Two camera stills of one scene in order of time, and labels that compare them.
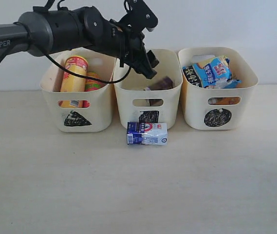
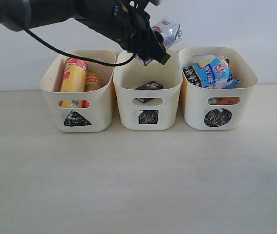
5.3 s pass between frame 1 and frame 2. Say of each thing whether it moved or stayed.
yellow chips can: stayed
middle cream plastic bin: stayed
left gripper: moved
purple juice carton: moved
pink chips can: stayed
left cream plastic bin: stayed
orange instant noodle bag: stayed
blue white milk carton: moved
